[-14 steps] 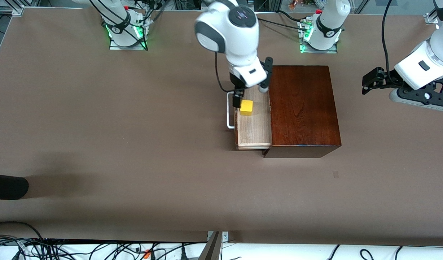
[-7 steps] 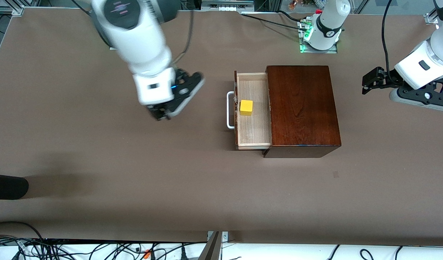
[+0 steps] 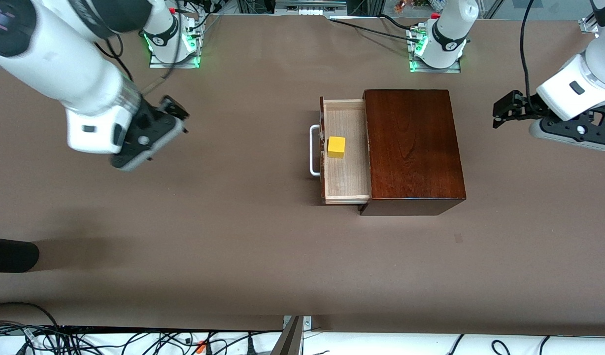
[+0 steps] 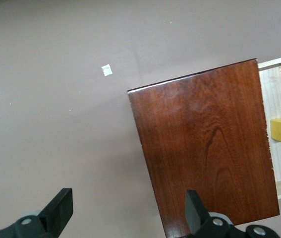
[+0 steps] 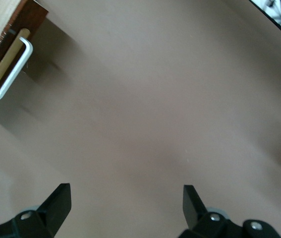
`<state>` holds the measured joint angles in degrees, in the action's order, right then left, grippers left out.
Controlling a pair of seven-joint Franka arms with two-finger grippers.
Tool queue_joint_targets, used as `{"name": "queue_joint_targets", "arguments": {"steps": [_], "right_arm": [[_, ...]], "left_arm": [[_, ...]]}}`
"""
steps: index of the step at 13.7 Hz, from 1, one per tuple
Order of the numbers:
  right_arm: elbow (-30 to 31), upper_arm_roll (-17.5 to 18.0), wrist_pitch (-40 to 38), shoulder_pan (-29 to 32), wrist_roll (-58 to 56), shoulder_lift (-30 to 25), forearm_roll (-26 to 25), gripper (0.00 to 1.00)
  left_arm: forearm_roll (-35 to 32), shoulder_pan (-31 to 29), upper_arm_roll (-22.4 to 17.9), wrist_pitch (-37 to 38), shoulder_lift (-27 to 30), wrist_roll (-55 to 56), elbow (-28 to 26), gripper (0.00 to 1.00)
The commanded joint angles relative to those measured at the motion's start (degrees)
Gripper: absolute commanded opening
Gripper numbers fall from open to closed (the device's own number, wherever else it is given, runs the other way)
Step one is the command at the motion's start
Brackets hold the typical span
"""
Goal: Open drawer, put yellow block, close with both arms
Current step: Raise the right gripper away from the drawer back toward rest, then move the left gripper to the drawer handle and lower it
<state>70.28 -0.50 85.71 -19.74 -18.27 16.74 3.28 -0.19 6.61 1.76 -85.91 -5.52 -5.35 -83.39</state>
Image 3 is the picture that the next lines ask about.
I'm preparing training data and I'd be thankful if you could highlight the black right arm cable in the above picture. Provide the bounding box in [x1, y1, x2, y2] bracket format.
[93, 30, 182, 95]

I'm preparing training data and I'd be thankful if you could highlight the wooden drawer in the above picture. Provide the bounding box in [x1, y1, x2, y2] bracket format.
[320, 97, 372, 206]

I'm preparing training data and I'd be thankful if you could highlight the long black table cable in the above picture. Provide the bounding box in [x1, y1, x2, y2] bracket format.
[330, 17, 424, 42]

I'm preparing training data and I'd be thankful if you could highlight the black looped cable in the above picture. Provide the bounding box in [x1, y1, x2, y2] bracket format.
[0, 302, 62, 328]

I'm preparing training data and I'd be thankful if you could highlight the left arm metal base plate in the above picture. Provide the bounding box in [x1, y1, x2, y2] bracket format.
[407, 25, 462, 74]

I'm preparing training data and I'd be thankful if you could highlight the black padded object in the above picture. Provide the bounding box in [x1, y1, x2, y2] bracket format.
[0, 237, 40, 273]

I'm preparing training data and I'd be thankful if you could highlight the white power strip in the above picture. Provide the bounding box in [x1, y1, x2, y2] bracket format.
[274, 0, 348, 16]

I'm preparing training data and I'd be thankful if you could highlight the dark brown wooden cabinet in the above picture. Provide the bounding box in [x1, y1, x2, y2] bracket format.
[358, 89, 467, 216]

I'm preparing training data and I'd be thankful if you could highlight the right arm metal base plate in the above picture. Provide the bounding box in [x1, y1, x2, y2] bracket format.
[149, 14, 204, 69]

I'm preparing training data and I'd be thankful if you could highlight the grey metal bracket post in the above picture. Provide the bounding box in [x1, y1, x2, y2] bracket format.
[270, 316, 313, 355]

